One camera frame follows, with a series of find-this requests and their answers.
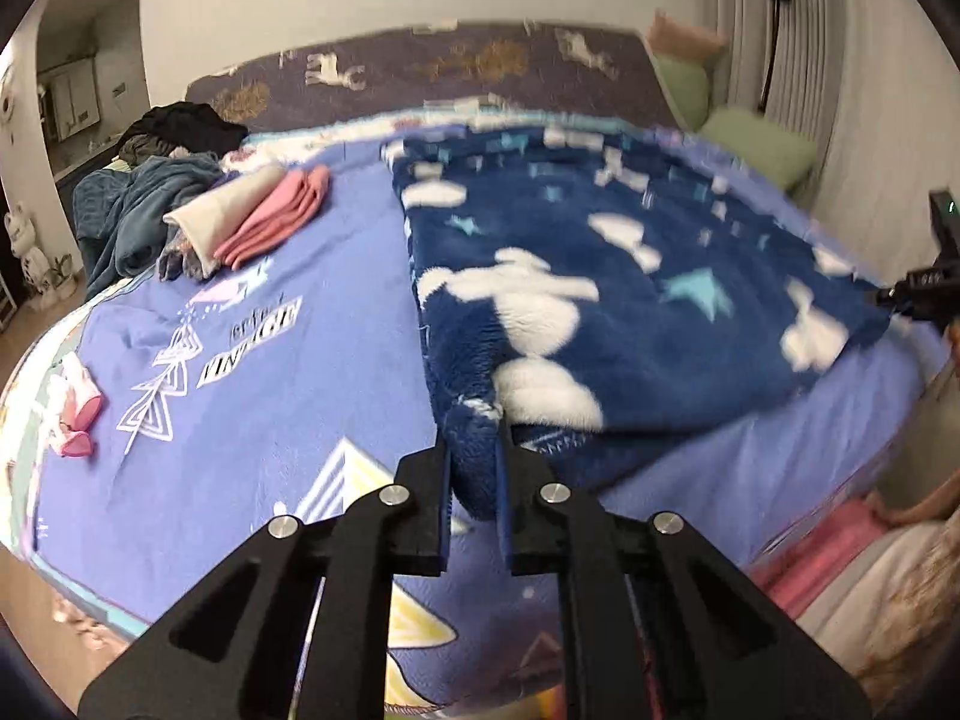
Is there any dark blue fleece star garment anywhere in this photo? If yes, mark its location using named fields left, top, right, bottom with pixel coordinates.
left=384, top=124, right=890, bottom=518

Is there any black clothes pile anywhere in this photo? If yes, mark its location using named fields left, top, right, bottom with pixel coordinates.
left=117, top=101, right=249, bottom=156

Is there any green pillow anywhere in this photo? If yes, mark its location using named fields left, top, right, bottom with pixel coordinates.
left=698, top=106, right=817, bottom=192

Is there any purple printed bed sheet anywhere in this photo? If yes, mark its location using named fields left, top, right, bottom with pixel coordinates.
left=2, top=115, right=947, bottom=713

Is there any grey window curtain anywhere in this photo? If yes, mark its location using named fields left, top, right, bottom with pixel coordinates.
left=711, top=0, right=848, bottom=154

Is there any small pink white garment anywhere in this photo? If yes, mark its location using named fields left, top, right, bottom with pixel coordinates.
left=47, top=353, right=104, bottom=458

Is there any green upright cushion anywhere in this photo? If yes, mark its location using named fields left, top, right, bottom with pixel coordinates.
left=652, top=54, right=711, bottom=132

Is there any pink pillow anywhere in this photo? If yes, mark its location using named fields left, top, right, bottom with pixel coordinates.
left=646, top=10, right=729, bottom=67

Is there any dark deer-print headboard cover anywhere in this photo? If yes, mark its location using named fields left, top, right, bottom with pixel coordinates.
left=185, top=21, right=675, bottom=132

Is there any folded beige garment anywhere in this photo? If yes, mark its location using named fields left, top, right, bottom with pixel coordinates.
left=163, top=163, right=286, bottom=280

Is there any teal fleece blanket pile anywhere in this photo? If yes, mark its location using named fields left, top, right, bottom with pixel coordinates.
left=71, top=153, right=223, bottom=301

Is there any folded pink garment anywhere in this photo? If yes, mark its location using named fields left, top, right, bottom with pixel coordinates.
left=215, top=166, right=332, bottom=270

